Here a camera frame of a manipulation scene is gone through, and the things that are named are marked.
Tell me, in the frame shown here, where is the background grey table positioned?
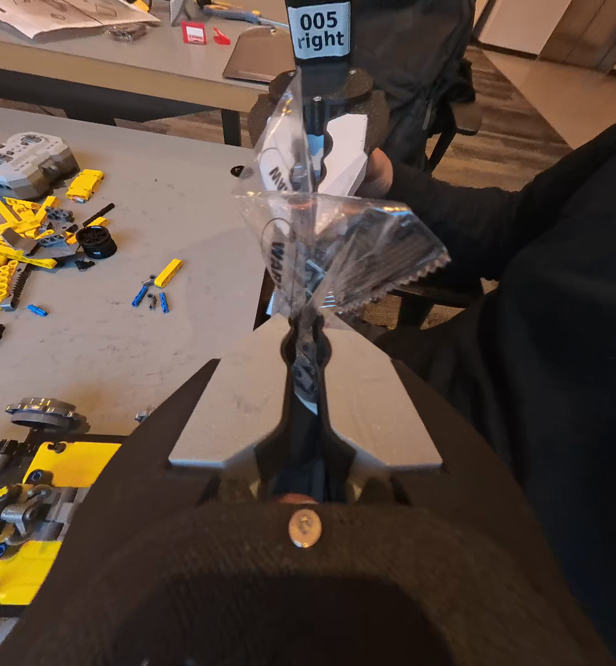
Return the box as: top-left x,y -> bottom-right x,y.
0,0 -> 298,146

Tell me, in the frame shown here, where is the grey battery box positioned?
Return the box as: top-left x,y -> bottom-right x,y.
0,133 -> 79,201

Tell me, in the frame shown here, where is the black toy wheel rim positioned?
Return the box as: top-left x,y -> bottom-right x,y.
75,225 -> 117,260

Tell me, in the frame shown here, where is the grey desk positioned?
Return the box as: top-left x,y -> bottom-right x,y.
0,104 -> 288,666

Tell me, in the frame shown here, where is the white paper sheet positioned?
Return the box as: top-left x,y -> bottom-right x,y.
0,0 -> 160,41

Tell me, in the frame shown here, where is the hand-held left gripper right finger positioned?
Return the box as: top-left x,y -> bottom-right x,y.
315,317 -> 444,469

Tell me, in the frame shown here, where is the yellow panel block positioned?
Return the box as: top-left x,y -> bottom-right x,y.
66,169 -> 104,203

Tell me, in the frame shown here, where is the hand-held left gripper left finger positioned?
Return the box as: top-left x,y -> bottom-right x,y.
168,315 -> 301,470

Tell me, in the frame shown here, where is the yellow black toy vehicle model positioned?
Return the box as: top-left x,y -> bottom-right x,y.
0,396 -> 126,625

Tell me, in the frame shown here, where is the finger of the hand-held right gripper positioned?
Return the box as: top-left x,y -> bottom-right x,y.
318,114 -> 369,197
258,133 -> 315,196

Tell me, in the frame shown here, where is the long black axle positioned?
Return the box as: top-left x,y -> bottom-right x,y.
81,203 -> 116,227

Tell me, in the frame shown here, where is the clear plastic parts bag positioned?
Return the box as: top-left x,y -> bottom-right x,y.
232,70 -> 452,417

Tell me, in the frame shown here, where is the grey metal stand base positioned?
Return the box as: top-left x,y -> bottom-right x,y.
223,26 -> 294,83

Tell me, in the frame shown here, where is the person's right hand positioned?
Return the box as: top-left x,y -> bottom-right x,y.
361,148 -> 395,198

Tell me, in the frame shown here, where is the person's right forearm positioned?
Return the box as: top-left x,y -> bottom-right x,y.
386,161 -> 616,297

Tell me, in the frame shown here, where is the person's body in dark clothes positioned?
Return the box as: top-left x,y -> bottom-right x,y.
375,104 -> 616,666

